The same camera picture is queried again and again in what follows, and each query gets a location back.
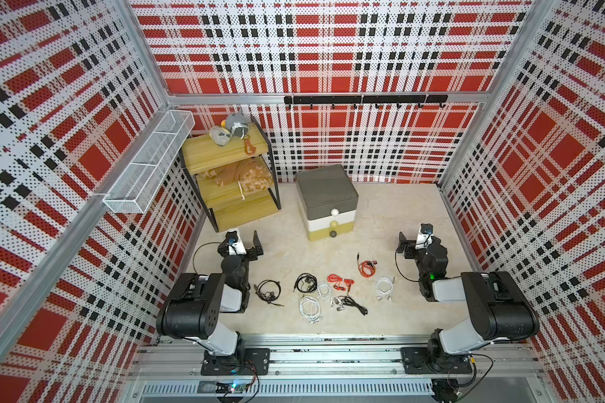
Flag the white earphones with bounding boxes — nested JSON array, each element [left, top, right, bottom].
[[375, 276, 395, 301], [317, 281, 345, 312], [299, 296, 321, 323]]

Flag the red earphones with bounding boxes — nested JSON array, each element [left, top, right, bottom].
[[356, 255, 377, 278], [327, 274, 355, 295]]

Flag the white drawer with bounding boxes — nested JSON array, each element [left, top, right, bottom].
[[306, 210, 356, 232]]

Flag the grey top drawer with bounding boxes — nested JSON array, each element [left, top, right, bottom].
[[295, 165, 359, 220]]

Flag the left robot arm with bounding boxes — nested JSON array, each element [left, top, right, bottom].
[[156, 230, 270, 377]]

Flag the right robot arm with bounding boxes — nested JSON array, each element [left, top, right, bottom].
[[396, 224, 539, 375]]

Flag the black earphones far left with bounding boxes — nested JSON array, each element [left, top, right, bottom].
[[254, 279, 282, 307]]

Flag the black braided earphones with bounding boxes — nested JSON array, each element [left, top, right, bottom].
[[293, 272, 319, 294]]

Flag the three-drawer storage cabinet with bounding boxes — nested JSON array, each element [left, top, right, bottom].
[[295, 165, 359, 241]]

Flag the black earphones front centre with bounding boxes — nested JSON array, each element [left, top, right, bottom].
[[339, 296, 368, 316]]

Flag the wooden three-tier shelf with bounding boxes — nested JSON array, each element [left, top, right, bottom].
[[179, 113, 282, 233]]

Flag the brown plush bear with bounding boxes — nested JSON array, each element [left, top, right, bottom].
[[198, 157, 273, 196]]

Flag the orange carabiner toy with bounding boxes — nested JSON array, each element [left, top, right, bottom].
[[244, 136, 256, 156]]

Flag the grey plush toy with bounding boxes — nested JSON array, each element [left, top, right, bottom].
[[222, 113, 250, 139]]

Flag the green circuit board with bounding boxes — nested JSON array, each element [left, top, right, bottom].
[[215, 382, 250, 395]]

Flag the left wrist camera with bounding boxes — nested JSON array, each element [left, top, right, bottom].
[[226, 228, 246, 255]]

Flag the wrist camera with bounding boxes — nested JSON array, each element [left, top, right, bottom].
[[226, 228, 246, 255], [415, 223, 434, 250]]

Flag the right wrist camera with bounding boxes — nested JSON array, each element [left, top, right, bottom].
[[415, 223, 434, 250]]

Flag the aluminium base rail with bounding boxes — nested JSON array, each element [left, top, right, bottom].
[[123, 334, 555, 402]]

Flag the white wire mesh basket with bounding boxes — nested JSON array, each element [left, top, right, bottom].
[[104, 110, 194, 214]]

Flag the black wall hook rail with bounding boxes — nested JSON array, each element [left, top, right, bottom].
[[283, 94, 449, 107]]

